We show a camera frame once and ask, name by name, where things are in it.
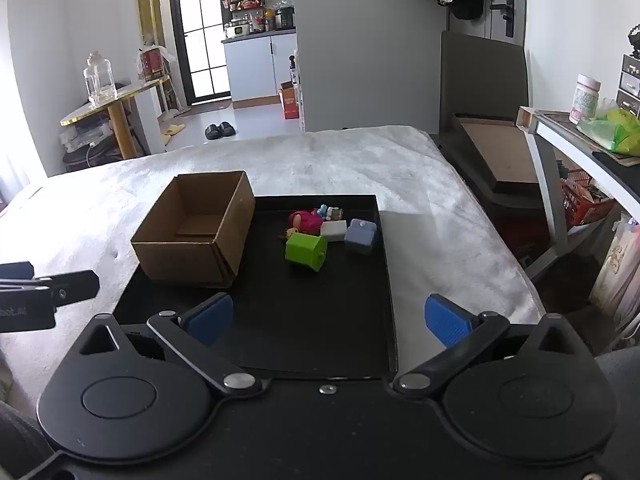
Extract green plastic bag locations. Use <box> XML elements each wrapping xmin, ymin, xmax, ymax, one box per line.
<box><xmin>577</xmin><ymin>100</ymin><xmax>640</xmax><ymax>158</ymax></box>

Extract stacked clear storage boxes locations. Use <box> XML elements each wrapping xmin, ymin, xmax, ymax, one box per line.
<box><xmin>60</xmin><ymin>120</ymin><xmax>113</xmax><ymax>151</ymax></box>

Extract gold pillar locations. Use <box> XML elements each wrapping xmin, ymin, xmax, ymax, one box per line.
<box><xmin>132</xmin><ymin>0</ymin><xmax>166</xmax><ymax>46</ymax></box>

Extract black glass-pane door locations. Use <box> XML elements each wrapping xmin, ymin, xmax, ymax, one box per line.
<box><xmin>170</xmin><ymin>0</ymin><xmax>233</xmax><ymax>103</ymax></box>

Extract dark bag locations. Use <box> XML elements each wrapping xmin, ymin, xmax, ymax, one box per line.
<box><xmin>62</xmin><ymin>147</ymin><xmax>126</xmax><ymax>175</ymax></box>

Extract white fuzzy blanket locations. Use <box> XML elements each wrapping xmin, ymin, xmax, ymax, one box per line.
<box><xmin>0</xmin><ymin>125</ymin><xmax>546</xmax><ymax>411</ymax></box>

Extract white patterned bag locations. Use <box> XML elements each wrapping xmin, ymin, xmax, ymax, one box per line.
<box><xmin>590</xmin><ymin>215</ymin><xmax>640</xmax><ymax>331</ymax></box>

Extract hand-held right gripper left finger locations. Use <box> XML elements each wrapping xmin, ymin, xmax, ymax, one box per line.
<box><xmin>79</xmin><ymin>294</ymin><xmax>262</xmax><ymax>397</ymax></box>

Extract brown cardboard box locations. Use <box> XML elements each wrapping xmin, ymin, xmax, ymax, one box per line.
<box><xmin>131</xmin><ymin>171</ymin><xmax>257</xmax><ymax>289</ymax></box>

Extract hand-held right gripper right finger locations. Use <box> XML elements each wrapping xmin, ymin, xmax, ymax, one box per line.
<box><xmin>392</xmin><ymin>295</ymin><xmax>576</xmax><ymax>395</ymax></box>

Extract blue-grey toy block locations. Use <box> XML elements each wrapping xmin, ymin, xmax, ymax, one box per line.
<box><xmin>344</xmin><ymin>218</ymin><xmax>377</xmax><ymax>256</ymax></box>

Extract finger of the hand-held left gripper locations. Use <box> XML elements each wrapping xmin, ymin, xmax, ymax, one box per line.
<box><xmin>0</xmin><ymin>261</ymin><xmax>34</xmax><ymax>282</ymax></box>
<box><xmin>30</xmin><ymin>270</ymin><xmax>100</xmax><ymax>307</ymax></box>

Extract clear glass jar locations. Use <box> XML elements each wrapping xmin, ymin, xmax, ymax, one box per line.
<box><xmin>82</xmin><ymin>51</ymin><xmax>118</xmax><ymax>107</ymax></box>

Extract black tray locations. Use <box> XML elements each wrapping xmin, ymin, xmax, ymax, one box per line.
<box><xmin>112</xmin><ymin>195</ymin><xmax>398</xmax><ymax>378</ymax></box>

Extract red basket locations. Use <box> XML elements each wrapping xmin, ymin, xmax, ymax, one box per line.
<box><xmin>560</xmin><ymin>170</ymin><xmax>616</xmax><ymax>226</ymax></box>

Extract white toy block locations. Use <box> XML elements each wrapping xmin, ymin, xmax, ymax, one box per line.
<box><xmin>320</xmin><ymin>220</ymin><xmax>347</xmax><ymax>243</ymax></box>

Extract white kitchen cabinet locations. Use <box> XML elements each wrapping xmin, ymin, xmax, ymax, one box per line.
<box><xmin>222</xmin><ymin>30</ymin><xmax>298</xmax><ymax>103</ymax></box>

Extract red box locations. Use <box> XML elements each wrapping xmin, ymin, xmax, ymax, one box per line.
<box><xmin>139</xmin><ymin>46</ymin><xmax>171</xmax><ymax>82</ymax></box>

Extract pink and white canister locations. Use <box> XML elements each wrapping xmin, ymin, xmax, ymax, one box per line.
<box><xmin>570</xmin><ymin>74</ymin><xmax>601</xmax><ymax>125</ymax></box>

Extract gold-edged side table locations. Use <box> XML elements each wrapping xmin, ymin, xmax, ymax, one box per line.
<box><xmin>60</xmin><ymin>76</ymin><xmax>171</xmax><ymax>161</ymax></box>

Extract white desk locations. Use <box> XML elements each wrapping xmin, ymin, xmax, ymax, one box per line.
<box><xmin>517</xmin><ymin>105</ymin><xmax>640</xmax><ymax>281</ymax></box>

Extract orange cardboard box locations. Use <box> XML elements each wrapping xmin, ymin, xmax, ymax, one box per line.
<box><xmin>279</xmin><ymin>82</ymin><xmax>300</xmax><ymax>121</ymax></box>

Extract small drawer organiser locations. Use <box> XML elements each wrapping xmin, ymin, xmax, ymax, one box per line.
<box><xmin>615</xmin><ymin>52</ymin><xmax>640</xmax><ymax>121</ymax></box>

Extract dark grey board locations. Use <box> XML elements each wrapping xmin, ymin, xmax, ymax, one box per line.
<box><xmin>440</xmin><ymin>30</ymin><xmax>531</xmax><ymax>136</ymax></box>

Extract pink doll figure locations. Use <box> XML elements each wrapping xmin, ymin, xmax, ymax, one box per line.
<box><xmin>288</xmin><ymin>210</ymin><xmax>324</xmax><ymax>237</ymax></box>

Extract black door handle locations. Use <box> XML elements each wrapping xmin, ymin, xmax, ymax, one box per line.
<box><xmin>490</xmin><ymin>0</ymin><xmax>516</xmax><ymax>38</ymax></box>

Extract green toy block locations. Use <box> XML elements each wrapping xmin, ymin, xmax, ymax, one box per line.
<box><xmin>285</xmin><ymin>232</ymin><xmax>328</xmax><ymax>273</ymax></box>

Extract cardboard cat scratcher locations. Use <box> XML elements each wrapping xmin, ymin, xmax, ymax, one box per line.
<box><xmin>452</xmin><ymin>112</ymin><xmax>543</xmax><ymax>196</ymax></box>

